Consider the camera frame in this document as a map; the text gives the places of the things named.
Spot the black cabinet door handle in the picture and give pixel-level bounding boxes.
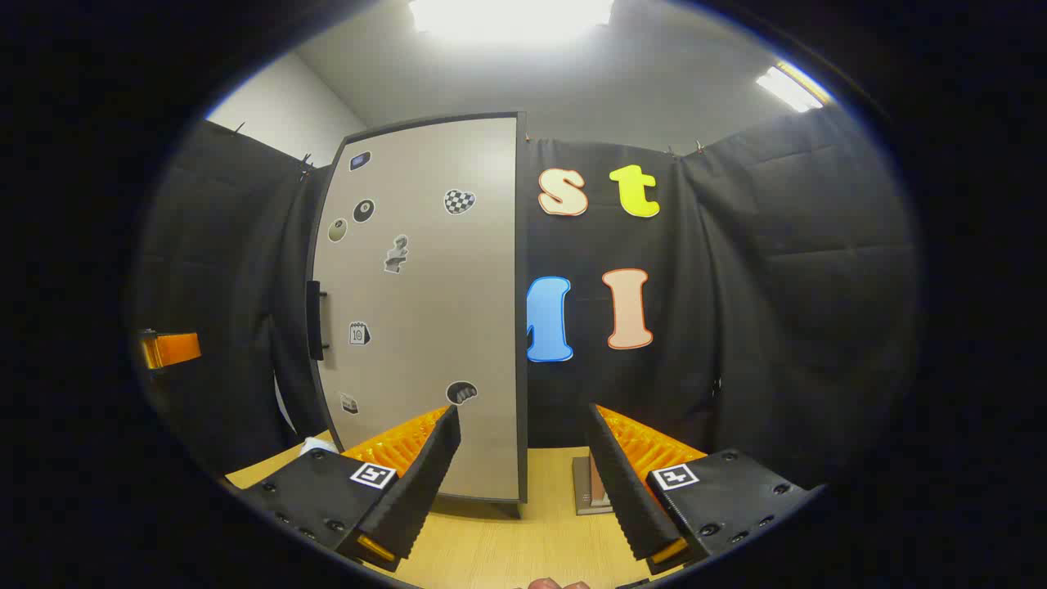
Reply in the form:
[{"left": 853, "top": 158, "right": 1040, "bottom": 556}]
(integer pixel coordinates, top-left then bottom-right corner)
[{"left": 306, "top": 280, "right": 330, "bottom": 362}]

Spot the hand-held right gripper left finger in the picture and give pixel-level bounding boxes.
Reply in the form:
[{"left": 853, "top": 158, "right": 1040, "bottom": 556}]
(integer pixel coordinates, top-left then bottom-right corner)
[{"left": 236, "top": 403, "right": 463, "bottom": 573}]

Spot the dark grey cabinet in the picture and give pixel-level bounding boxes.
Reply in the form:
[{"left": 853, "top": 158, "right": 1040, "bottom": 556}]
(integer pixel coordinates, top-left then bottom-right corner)
[{"left": 514, "top": 113, "right": 531, "bottom": 519}]

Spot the black backdrop cloth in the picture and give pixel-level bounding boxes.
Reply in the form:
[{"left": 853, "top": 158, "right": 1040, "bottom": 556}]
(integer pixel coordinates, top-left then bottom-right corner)
[{"left": 135, "top": 106, "right": 921, "bottom": 492}]

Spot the beige cabinet door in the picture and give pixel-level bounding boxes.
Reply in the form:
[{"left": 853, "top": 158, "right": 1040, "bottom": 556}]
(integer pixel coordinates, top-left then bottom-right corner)
[{"left": 307, "top": 115, "right": 520, "bottom": 501}]

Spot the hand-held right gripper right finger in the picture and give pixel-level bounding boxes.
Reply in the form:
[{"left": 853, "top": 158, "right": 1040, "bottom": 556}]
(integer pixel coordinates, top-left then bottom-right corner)
[{"left": 584, "top": 401, "right": 825, "bottom": 576}]

